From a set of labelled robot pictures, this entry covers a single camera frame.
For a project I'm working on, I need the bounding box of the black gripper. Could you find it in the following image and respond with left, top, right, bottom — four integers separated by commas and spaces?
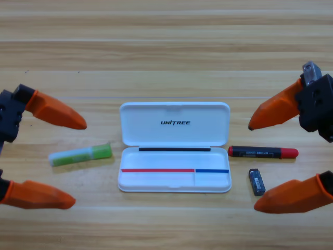
248, 61, 333, 143
0, 83, 87, 157

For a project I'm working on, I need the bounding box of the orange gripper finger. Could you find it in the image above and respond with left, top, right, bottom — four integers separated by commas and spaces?
253, 170, 333, 214
0, 169, 76, 210

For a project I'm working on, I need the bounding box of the black marker with red cap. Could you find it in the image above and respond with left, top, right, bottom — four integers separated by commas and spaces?
228, 145, 299, 160

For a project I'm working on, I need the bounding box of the green and white glue stick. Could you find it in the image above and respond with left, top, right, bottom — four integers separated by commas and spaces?
48, 142, 113, 167

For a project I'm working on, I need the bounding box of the white Unitree pencil case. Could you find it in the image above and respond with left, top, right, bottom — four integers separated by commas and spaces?
117, 101, 232, 193

